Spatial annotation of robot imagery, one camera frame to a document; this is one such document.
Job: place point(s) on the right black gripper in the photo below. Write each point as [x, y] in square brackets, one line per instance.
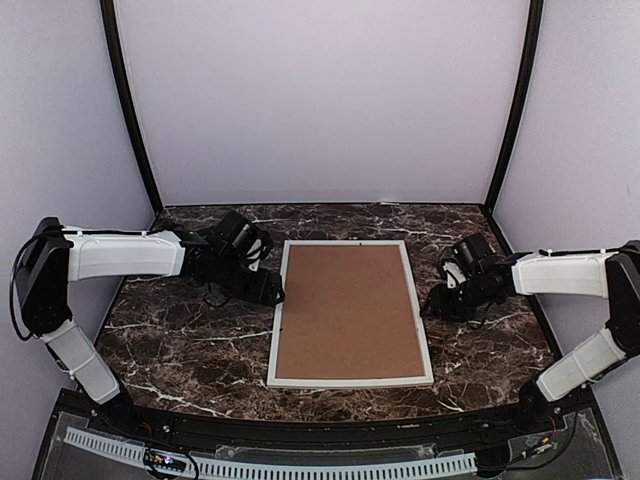
[441, 309]

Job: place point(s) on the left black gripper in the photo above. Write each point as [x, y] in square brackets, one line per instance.
[262, 291]

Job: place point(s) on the brown cardboard backing board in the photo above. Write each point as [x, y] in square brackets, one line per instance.
[350, 310]

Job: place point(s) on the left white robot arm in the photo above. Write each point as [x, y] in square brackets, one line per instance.
[56, 257]

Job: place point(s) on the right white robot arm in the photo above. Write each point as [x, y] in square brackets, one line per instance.
[476, 276]

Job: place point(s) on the small circuit board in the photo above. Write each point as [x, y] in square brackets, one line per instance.
[163, 462]

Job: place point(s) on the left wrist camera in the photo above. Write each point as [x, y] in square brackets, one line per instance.
[240, 239]

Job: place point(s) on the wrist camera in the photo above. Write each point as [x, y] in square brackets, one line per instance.
[469, 257]
[240, 239]

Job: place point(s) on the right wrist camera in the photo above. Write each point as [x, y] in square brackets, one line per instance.
[469, 257]

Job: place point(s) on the black front rail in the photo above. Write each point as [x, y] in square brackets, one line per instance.
[208, 406]

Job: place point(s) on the white slotted cable duct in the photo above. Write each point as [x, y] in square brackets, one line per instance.
[130, 453]

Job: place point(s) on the right black corner post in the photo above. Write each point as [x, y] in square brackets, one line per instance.
[526, 65]

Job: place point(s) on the black corner post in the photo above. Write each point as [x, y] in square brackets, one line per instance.
[123, 88]
[526, 65]

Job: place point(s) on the left black corner post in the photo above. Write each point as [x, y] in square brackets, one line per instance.
[123, 88]

